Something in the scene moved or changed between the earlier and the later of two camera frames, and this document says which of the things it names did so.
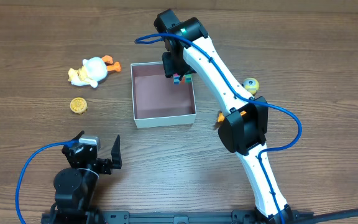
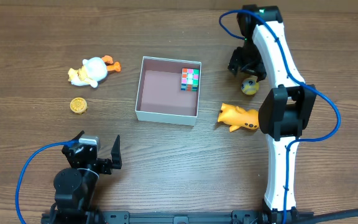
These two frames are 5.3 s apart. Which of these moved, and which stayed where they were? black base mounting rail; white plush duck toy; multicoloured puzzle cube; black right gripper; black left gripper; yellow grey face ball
Moved: black right gripper; multicoloured puzzle cube
Stayed: white plush duck toy; black left gripper; black base mounting rail; yellow grey face ball
